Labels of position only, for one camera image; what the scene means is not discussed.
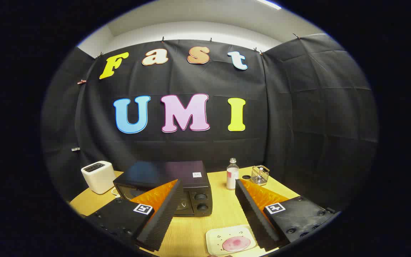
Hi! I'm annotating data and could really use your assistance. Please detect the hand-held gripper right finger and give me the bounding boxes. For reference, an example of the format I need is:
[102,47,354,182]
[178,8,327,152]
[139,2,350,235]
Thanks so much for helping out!
[235,178,336,250]

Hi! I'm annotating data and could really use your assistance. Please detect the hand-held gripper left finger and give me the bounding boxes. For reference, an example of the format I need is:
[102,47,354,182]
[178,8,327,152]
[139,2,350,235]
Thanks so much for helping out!
[84,179,184,252]

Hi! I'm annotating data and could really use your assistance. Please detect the pink round food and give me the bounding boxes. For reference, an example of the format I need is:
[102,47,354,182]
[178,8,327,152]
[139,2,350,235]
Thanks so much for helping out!
[222,236,252,252]

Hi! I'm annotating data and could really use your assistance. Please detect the cream square plate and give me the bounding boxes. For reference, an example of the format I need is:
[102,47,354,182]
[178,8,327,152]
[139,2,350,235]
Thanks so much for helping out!
[205,225,259,256]

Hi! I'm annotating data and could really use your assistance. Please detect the black toaster oven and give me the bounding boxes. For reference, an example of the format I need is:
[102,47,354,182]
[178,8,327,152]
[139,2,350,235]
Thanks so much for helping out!
[113,161,213,217]

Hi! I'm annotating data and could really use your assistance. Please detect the white toaster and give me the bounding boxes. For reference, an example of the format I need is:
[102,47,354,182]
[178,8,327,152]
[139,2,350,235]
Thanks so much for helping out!
[81,161,116,195]

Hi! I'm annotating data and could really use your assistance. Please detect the clear bottle with white label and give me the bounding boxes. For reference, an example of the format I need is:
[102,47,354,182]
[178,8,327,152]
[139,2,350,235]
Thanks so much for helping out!
[227,158,239,190]

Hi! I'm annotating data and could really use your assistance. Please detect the metal wire basket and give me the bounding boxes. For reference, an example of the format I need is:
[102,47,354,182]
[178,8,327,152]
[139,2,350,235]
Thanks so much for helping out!
[251,165,270,186]

